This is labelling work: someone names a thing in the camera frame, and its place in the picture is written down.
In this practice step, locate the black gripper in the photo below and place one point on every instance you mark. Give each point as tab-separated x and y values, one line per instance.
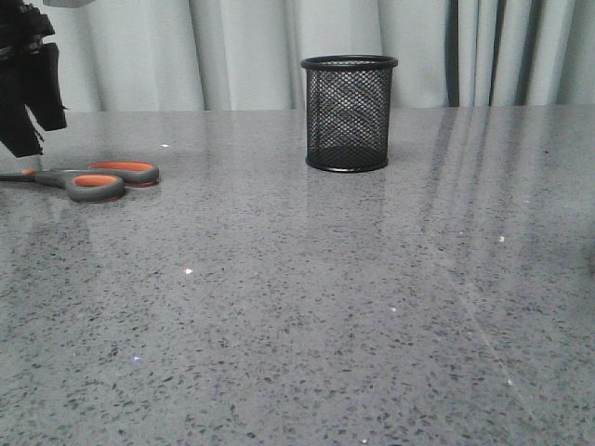
23	30

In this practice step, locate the grey orange scissors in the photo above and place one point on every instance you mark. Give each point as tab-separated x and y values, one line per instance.
99	182

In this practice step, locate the grey curtain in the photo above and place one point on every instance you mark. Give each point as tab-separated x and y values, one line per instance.
245	55

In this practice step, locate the black mesh pen holder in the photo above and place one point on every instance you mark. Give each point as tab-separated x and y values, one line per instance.
348	111

